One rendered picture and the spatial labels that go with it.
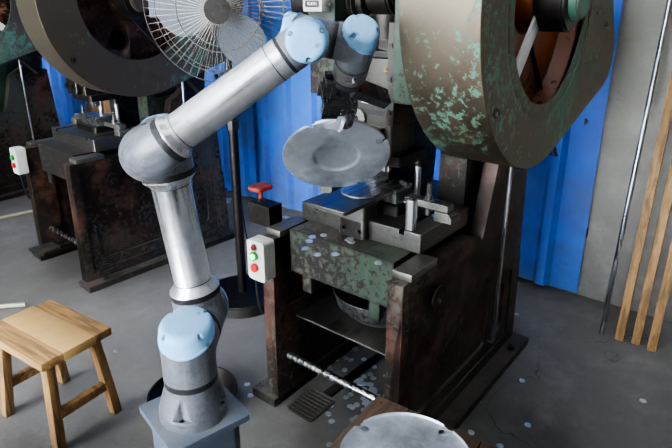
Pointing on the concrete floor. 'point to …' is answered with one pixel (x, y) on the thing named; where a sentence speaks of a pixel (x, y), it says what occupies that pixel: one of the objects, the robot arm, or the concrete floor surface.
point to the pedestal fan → (244, 304)
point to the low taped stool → (53, 359)
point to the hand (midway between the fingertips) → (342, 125)
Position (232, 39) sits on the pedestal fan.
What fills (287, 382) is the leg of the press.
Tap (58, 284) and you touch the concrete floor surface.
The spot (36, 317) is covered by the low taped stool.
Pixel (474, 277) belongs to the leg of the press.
